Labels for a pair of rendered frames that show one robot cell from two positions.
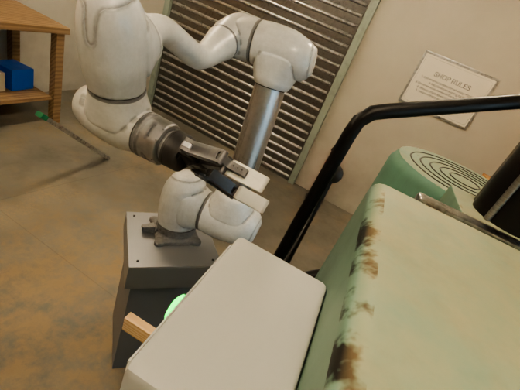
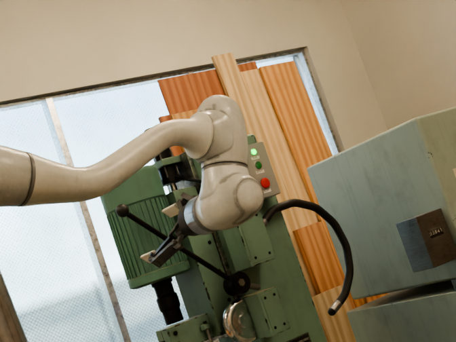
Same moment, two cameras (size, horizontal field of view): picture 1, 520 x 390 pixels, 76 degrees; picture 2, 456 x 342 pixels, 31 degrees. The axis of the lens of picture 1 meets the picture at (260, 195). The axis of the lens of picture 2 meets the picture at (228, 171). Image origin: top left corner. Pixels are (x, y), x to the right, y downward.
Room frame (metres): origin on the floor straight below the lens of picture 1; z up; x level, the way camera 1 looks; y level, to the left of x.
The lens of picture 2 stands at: (1.86, 1.52, 1.19)
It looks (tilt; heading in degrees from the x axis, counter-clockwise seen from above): 6 degrees up; 223
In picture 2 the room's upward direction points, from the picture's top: 19 degrees counter-clockwise
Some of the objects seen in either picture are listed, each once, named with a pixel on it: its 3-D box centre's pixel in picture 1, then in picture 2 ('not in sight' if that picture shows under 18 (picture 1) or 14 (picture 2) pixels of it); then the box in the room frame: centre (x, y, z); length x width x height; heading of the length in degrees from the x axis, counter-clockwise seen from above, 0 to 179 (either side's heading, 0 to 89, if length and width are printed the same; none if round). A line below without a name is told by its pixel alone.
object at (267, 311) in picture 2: not in sight; (264, 313); (0.25, -0.03, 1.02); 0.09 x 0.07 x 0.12; 79
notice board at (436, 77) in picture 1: (446, 90); not in sight; (3.28, -1.15, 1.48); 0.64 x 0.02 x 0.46; 76
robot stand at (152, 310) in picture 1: (155, 297); not in sight; (1.06, 0.26, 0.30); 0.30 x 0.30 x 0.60; 31
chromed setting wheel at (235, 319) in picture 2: not in sight; (243, 321); (0.29, -0.07, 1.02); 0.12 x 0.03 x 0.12; 169
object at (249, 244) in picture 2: not in sight; (248, 239); (0.21, -0.03, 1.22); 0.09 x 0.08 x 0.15; 169
